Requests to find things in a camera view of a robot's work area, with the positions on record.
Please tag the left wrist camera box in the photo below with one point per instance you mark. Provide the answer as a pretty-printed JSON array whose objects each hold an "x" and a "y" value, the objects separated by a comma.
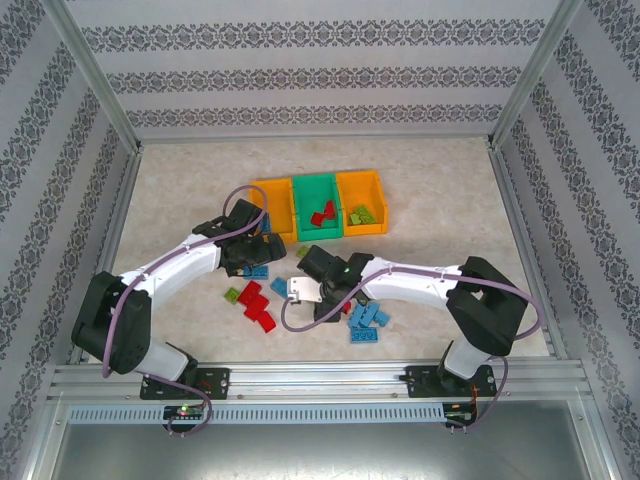
[{"x": 244, "y": 214}]

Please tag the orange plastic bin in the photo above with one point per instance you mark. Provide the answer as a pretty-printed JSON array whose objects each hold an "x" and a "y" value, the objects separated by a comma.
[
  {"x": 280, "y": 205},
  {"x": 360, "y": 192}
]

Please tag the small blue lego brick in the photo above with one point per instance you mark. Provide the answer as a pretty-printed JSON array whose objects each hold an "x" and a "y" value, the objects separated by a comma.
[{"x": 382, "y": 318}]

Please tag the small circuit board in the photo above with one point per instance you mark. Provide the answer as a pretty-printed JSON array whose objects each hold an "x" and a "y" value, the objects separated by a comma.
[
  {"x": 457, "y": 417},
  {"x": 182, "y": 412}
]

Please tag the aluminium mounting rail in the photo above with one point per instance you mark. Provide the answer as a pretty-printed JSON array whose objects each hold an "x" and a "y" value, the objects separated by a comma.
[{"x": 320, "y": 380}]

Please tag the aluminium side rail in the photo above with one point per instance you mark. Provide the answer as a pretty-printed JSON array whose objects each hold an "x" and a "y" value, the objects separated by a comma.
[
  {"x": 111, "y": 250},
  {"x": 512, "y": 200}
]

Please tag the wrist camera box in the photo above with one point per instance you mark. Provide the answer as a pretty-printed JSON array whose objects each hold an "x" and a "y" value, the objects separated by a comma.
[
  {"x": 244, "y": 214},
  {"x": 302, "y": 289}
]

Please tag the red curved lego brick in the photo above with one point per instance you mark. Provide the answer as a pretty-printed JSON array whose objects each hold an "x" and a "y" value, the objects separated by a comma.
[{"x": 266, "y": 321}]

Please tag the small lime green lego brick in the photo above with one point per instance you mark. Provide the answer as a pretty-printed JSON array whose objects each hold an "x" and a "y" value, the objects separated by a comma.
[
  {"x": 355, "y": 218},
  {"x": 232, "y": 295}
]

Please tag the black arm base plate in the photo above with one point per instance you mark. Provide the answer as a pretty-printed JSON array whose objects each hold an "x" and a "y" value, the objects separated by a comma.
[
  {"x": 422, "y": 382},
  {"x": 215, "y": 382}
]

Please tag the aluminium frame post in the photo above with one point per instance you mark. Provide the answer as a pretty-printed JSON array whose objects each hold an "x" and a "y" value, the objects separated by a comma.
[
  {"x": 95, "y": 75},
  {"x": 537, "y": 75}
]

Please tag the small red lego brick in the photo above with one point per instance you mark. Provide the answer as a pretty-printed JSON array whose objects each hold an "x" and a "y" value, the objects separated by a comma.
[
  {"x": 346, "y": 307},
  {"x": 329, "y": 209},
  {"x": 318, "y": 219}
]

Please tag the grey metal panel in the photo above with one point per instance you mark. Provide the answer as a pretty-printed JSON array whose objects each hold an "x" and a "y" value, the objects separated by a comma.
[{"x": 320, "y": 455}]

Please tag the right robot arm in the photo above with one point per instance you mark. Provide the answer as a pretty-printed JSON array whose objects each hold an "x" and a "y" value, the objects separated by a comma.
[{"x": 410, "y": 287}]

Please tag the green plastic bin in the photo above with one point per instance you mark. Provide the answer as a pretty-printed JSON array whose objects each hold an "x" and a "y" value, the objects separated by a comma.
[{"x": 315, "y": 192}]

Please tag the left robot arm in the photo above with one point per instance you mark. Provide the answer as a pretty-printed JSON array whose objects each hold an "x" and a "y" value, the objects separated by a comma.
[{"x": 165, "y": 262}]

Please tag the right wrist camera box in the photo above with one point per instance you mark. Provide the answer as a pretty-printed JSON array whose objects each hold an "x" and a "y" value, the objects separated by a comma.
[{"x": 302, "y": 289}]

